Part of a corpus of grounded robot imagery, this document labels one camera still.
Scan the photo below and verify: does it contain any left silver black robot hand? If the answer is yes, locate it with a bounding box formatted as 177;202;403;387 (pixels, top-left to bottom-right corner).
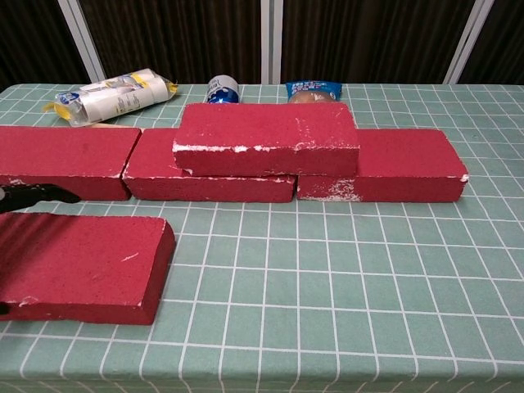
0;183;81;315

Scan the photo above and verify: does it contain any red foam brick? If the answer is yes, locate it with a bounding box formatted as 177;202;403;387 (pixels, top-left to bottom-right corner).
122;128;298;203
296;129;470;204
0;126;142;201
0;212;177;326
172;102;361;178

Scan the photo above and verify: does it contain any white yellow wrapped roll pack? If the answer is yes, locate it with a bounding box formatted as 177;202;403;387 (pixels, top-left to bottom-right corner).
43;69;179;127

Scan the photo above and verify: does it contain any dark pleated partition panel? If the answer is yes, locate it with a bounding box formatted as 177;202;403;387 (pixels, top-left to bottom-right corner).
280;0;478;85
0;0;89;89
79;0;263;85
458;0;524;85

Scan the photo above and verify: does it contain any blue white drink can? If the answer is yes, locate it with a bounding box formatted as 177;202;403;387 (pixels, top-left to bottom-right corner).
206;75;241;105

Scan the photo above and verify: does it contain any blue snack bag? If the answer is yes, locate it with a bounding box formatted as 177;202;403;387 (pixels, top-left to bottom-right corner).
285;80;342;104

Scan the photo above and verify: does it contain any green grid tablecloth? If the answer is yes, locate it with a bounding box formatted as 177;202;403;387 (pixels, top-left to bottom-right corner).
0;83;524;393

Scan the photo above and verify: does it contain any grey partition post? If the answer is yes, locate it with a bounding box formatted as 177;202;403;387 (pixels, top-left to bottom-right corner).
260;0;283;85
444;0;499;85
56;0;106;83

